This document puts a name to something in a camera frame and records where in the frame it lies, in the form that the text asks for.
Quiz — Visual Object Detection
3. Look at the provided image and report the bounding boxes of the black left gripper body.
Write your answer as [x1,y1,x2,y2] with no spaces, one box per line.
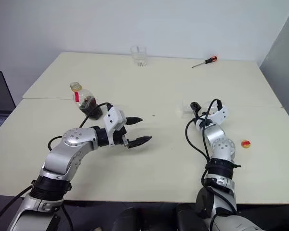
[112,127,131,147]

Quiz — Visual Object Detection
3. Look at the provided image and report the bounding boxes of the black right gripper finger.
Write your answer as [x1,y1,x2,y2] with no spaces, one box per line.
[190,101,200,117]

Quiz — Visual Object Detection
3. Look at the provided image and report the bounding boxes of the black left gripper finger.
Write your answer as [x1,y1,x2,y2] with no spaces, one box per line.
[125,116,144,126]
[127,135,153,149]

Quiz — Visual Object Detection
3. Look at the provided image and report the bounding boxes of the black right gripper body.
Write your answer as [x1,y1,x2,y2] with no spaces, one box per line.
[194,109,210,121]

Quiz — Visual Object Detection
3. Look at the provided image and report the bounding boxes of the small cola bottle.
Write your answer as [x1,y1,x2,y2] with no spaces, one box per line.
[69,81,104,120]

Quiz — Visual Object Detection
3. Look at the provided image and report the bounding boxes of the orange and black screwdriver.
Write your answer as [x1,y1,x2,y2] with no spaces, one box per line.
[192,55,218,69]

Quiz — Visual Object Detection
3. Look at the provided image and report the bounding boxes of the clear glass tumbler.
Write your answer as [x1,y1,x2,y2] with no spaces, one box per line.
[130,46,148,68]

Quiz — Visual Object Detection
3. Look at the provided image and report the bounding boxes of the dark laptop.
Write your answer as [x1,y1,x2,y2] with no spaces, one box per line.
[0,70,16,140]

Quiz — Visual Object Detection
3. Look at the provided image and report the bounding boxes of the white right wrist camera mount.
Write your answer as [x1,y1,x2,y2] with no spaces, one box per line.
[208,104,230,126]

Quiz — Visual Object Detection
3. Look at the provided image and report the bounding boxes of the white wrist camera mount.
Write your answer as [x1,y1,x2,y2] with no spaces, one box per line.
[103,106,127,146]
[208,104,230,126]

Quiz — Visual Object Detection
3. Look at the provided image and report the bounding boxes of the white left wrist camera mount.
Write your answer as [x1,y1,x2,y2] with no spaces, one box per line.
[103,106,127,146]

